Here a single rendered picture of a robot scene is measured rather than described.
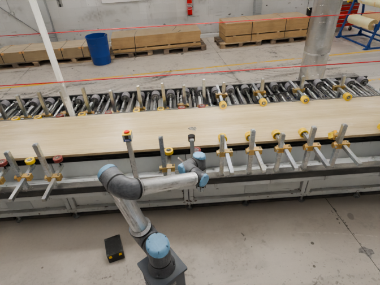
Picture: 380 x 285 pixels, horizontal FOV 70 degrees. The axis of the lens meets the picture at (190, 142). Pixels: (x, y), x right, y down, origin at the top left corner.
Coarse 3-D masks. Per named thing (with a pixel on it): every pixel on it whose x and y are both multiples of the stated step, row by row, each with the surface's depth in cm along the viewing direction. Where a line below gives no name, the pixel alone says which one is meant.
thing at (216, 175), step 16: (160, 176) 246; (224, 176) 242; (240, 176) 242; (256, 176) 243; (272, 176) 244; (288, 176) 245; (304, 176) 246; (0, 192) 239; (32, 192) 240; (64, 192) 242; (80, 192) 243
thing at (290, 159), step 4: (276, 136) 245; (284, 144) 234; (284, 152) 228; (288, 152) 224; (288, 156) 220; (288, 160) 220; (292, 160) 216; (292, 164) 212; (292, 168) 213; (296, 168) 209
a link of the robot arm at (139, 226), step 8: (104, 168) 145; (112, 168) 145; (104, 176) 142; (112, 176) 139; (104, 184) 142; (120, 200) 153; (128, 200) 156; (120, 208) 158; (128, 208) 159; (136, 208) 164; (128, 216) 163; (136, 216) 166; (136, 224) 171; (144, 224) 176; (136, 232) 176; (144, 232) 177; (152, 232) 180; (136, 240) 181
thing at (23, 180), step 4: (28, 168) 242; (32, 168) 244; (28, 172) 237; (20, 180) 229; (24, 180) 231; (20, 184) 225; (16, 188) 222; (20, 188) 224; (12, 192) 218; (16, 192) 219; (12, 196) 215; (8, 200) 213; (12, 200) 213
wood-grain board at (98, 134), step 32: (0, 128) 290; (32, 128) 287; (64, 128) 283; (96, 128) 280; (128, 128) 278; (160, 128) 275; (224, 128) 269; (256, 128) 266; (288, 128) 264; (320, 128) 261; (352, 128) 259
